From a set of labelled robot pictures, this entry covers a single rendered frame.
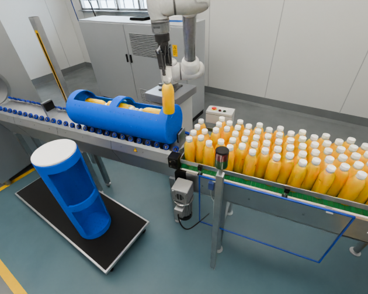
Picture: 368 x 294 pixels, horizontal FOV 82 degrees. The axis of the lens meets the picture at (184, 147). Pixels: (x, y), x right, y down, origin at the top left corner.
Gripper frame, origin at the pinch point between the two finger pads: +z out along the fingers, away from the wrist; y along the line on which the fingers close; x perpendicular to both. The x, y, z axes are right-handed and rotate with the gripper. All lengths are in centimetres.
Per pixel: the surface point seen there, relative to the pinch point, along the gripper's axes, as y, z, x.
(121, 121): 4, 33, -39
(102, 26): -192, -4, -213
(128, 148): 3, 58, -41
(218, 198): 28, 57, 38
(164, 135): 4.5, 38.2, -5.3
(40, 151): 42, 42, -80
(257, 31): -281, 22, 11
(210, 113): -34, 39, 14
